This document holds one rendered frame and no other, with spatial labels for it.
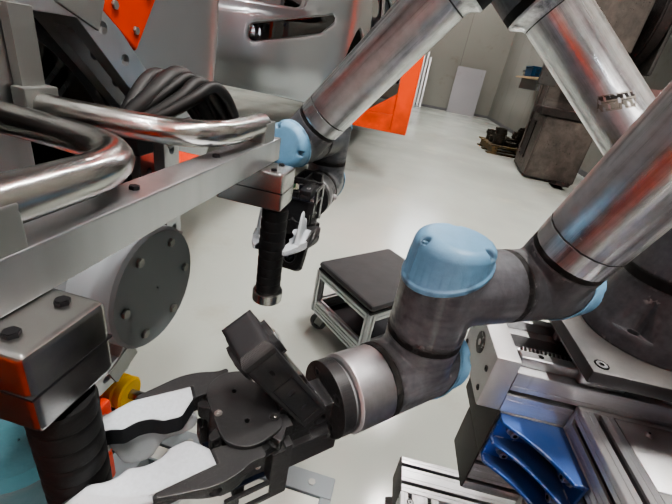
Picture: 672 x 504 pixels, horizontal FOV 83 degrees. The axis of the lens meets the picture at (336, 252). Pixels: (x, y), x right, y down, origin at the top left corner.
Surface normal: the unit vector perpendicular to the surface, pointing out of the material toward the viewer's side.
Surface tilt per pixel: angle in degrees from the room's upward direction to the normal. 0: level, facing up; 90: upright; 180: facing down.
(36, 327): 0
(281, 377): 91
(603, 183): 89
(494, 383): 90
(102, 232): 90
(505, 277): 45
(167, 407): 1
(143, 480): 1
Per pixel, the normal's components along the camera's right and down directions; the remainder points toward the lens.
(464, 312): 0.31, 0.49
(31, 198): 0.97, 0.04
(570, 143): -0.28, 0.40
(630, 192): -0.78, 0.29
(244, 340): -0.30, -0.66
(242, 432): 0.16, -0.87
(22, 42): 0.96, 0.24
